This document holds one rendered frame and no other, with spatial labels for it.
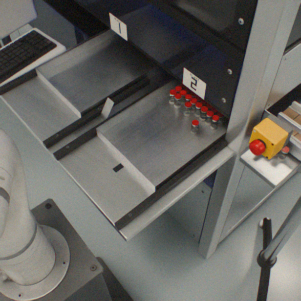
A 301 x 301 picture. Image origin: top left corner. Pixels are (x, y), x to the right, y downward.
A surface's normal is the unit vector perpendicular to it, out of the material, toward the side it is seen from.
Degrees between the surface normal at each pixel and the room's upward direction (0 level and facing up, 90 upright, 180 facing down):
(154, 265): 0
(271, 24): 90
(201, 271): 0
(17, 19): 90
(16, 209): 36
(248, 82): 90
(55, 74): 0
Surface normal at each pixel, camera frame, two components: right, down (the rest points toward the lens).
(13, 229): 0.45, -0.14
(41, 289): -0.01, -0.58
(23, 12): 0.75, 0.54
